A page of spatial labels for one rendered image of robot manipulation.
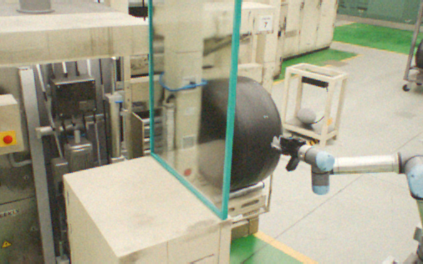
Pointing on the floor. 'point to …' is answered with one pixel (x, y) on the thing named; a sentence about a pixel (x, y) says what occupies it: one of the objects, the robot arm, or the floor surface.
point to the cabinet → (247, 54)
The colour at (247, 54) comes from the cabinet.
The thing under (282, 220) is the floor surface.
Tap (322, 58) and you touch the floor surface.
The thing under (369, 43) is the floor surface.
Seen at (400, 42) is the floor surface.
